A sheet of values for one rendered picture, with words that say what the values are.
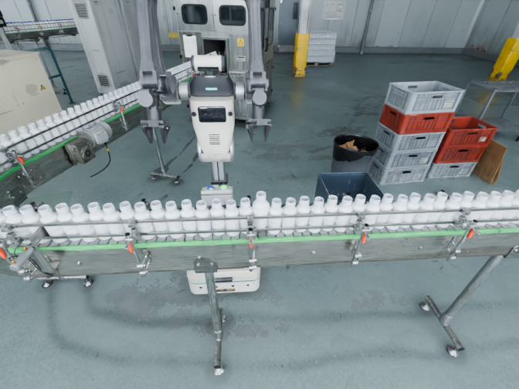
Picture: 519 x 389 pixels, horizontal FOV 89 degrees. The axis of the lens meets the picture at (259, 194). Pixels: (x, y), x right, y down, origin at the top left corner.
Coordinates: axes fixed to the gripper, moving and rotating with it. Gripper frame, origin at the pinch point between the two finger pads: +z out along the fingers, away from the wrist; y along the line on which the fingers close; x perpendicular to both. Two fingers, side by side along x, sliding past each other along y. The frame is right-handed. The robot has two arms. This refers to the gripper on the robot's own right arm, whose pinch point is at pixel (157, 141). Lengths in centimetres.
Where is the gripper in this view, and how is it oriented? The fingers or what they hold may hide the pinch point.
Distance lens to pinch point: 127.6
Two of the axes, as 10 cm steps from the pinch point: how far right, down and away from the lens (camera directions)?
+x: 1.3, -2.8, 9.5
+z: 0.0, 9.6, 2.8
